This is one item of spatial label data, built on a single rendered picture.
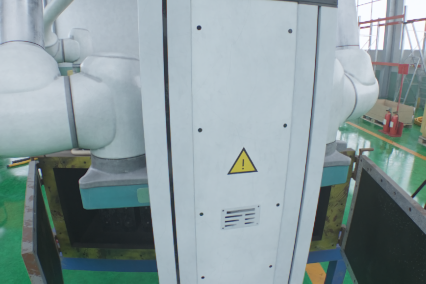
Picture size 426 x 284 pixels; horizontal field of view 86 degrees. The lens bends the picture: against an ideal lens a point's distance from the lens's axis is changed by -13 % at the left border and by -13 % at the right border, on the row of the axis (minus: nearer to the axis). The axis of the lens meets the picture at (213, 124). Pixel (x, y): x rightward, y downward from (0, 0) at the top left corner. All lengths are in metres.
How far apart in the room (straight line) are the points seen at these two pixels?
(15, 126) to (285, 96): 0.48
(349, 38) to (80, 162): 1.13
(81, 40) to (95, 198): 0.76
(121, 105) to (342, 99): 0.51
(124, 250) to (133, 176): 0.91
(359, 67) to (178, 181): 0.58
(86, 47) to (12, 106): 0.72
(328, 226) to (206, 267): 0.99
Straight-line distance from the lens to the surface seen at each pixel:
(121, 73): 0.53
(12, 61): 0.56
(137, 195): 0.59
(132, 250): 1.44
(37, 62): 0.57
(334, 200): 1.40
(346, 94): 0.70
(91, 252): 1.52
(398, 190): 1.04
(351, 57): 0.80
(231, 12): 0.43
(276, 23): 0.46
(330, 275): 1.85
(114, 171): 0.57
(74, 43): 1.20
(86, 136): 0.54
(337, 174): 0.72
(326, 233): 1.51
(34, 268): 0.77
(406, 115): 7.64
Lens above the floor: 1.65
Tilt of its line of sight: 15 degrees down
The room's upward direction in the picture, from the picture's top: straight up
